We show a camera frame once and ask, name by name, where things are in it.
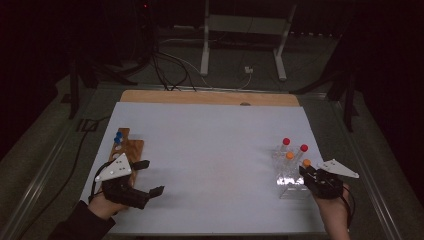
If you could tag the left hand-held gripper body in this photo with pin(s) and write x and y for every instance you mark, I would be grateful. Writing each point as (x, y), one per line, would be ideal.
(115, 168)

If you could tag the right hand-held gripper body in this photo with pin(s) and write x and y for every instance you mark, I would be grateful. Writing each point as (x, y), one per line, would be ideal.
(326, 185)

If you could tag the orange-capped test tube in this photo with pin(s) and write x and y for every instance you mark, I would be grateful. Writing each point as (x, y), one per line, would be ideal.
(290, 155)
(306, 163)

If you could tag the wooden test tube rack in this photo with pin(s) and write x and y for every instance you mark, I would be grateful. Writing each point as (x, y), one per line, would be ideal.
(135, 150)

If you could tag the clear acrylic test tube rack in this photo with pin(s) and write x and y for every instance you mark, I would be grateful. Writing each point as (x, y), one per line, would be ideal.
(290, 190)

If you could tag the red-capped test tube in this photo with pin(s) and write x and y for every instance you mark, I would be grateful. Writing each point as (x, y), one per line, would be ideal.
(303, 147)
(286, 141)

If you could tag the blue-capped test tube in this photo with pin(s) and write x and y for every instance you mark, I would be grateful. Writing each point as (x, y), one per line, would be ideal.
(117, 140)
(119, 134)

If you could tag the person's left hand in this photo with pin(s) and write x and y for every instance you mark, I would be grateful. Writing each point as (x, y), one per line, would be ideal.
(105, 208)

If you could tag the floor socket box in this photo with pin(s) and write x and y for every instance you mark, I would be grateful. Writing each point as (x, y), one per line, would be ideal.
(87, 125)

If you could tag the white table sheet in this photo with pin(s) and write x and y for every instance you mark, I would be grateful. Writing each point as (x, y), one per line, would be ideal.
(213, 160)

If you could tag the black tripod stand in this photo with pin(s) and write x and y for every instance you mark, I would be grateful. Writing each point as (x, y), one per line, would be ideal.
(349, 106)
(72, 93)

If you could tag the white plug adapter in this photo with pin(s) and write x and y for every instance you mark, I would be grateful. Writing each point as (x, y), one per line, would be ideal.
(248, 69)

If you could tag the grey metal stand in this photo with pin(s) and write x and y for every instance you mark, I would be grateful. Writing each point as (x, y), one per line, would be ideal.
(204, 50)

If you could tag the black power strip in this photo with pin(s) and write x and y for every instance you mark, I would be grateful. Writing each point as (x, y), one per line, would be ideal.
(311, 33)

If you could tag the grey metal rail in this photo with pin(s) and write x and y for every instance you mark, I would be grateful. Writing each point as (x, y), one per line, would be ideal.
(43, 160)
(363, 166)

